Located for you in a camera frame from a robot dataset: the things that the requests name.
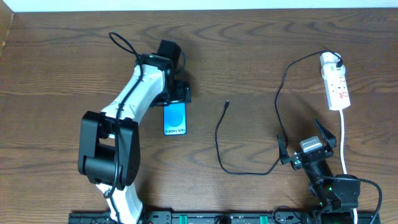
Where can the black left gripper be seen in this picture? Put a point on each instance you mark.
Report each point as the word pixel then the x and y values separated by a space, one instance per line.
pixel 179 94

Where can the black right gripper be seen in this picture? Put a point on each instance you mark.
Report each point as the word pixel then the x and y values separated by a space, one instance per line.
pixel 306 157

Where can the blue screen smartphone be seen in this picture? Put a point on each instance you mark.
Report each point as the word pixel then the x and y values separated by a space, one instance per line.
pixel 175 122

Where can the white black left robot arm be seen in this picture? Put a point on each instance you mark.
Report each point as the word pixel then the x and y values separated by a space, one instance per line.
pixel 109 150

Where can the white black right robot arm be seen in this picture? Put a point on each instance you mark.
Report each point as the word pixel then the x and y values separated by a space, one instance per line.
pixel 336 193

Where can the white charger adapter plug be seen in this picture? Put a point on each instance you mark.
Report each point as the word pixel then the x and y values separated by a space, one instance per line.
pixel 331 65

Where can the white power strip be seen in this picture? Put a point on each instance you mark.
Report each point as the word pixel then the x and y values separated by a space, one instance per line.
pixel 337 93

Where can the brown cardboard panel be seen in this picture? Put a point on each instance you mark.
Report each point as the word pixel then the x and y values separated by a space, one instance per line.
pixel 6 19

